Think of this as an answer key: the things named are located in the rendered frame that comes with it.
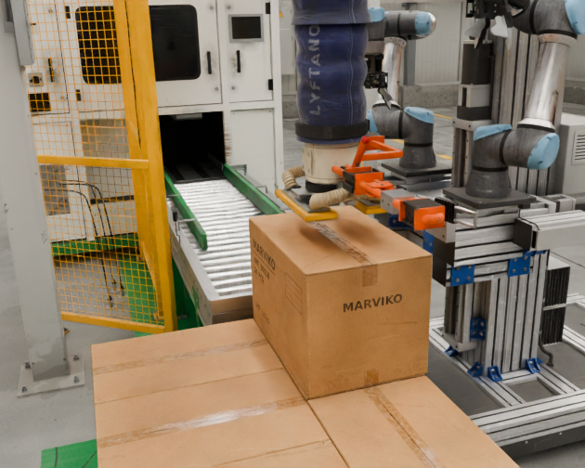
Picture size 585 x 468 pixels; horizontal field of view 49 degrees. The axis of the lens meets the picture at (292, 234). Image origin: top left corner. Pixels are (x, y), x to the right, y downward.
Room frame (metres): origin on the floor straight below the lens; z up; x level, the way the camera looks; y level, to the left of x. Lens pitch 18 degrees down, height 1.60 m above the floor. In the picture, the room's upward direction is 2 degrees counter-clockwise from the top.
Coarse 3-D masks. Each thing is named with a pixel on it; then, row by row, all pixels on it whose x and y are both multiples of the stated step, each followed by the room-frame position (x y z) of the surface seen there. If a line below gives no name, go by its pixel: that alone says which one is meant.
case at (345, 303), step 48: (288, 240) 1.93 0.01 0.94; (336, 240) 1.92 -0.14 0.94; (384, 240) 1.91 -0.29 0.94; (288, 288) 1.80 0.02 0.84; (336, 288) 1.67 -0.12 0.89; (384, 288) 1.72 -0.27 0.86; (288, 336) 1.81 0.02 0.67; (336, 336) 1.67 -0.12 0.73; (384, 336) 1.72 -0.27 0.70; (336, 384) 1.67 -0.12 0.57
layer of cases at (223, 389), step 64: (128, 384) 1.76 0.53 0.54; (192, 384) 1.75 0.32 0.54; (256, 384) 1.74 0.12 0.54; (384, 384) 1.72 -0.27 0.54; (128, 448) 1.44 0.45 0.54; (192, 448) 1.43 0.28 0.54; (256, 448) 1.42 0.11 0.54; (320, 448) 1.41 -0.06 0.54; (384, 448) 1.41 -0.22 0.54; (448, 448) 1.40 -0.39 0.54
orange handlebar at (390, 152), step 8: (376, 144) 2.26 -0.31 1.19; (384, 144) 2.22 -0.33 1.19; (376, 152) 2.08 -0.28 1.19; (384, 152) 2.08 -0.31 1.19; (392, 152) 2.08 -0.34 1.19; (400, 152) 2.09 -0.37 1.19; (368, 160) 2.06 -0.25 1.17; (336, 168) 1.87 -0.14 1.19; (360, 184) 1.69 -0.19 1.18; (368, 184) 1.64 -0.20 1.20; (376, 184) 1.64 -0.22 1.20; (384, 184) 1.64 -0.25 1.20; (392, 184) 1.63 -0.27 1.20; (368, 192) 1.65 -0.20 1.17; (376, 192) 1.59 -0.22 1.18; (424, 216) 1.36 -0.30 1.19; (432, 216) 1.36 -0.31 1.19; (440, 216) 1.36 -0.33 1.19
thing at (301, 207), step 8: (280, 192) 2.06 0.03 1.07; (288, 192) 2.04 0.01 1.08; (288, 200) 1.96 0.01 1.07; (296, 200) 1.94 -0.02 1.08; (304, 200) 1.94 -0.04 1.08; (296, 208) 1.87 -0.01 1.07; (304, 208) 1.85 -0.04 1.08; (328, 208) 1.84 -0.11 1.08; (304, 216) 1.80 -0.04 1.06; (312, 216) 1.79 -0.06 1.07; (320, 216) 1.79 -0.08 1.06; (328, 216) 1.80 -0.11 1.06; (336, 216) 1.81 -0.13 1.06
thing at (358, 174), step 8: (344, 168) 1.77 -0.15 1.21; (352, 168) 1.77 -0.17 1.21; (360, 168) 1.78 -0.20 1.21; (368, 168) 1.79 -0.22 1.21; (344, 176) 1.75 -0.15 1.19; (352, 176) 1.70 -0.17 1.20; (360, 176) 1.70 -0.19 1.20; (368, 176) 1.70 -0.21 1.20; (376, 176) 1.71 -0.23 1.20; (344, 184) 1.75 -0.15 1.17; (352, 184) 1.72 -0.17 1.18; (352, 192) 1.70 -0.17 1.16; (360, 192) 1.70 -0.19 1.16
